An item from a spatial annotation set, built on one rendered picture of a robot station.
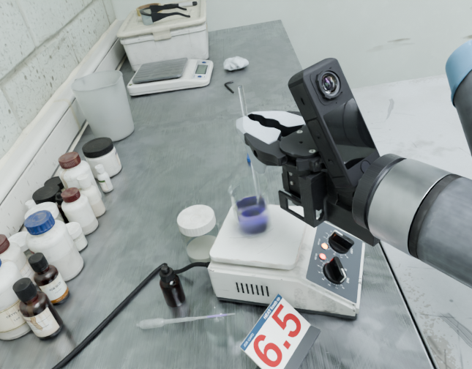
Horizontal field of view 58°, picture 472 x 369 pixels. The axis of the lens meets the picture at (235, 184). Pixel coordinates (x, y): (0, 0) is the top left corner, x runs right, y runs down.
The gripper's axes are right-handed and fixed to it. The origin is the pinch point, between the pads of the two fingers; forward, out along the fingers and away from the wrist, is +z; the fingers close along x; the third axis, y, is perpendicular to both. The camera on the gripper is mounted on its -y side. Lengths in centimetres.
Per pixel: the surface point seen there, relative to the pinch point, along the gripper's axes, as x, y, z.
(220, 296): -9.2, 24.3, 0.4
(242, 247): -4.8, 17.1, -1.0
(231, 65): 48, 23, 73
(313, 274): -0.1, 19.9, -9.3
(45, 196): -21, 20, 41
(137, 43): 32, 15, 103
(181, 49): 43, 19, 95
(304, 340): -5.3, 25.7, -12.2
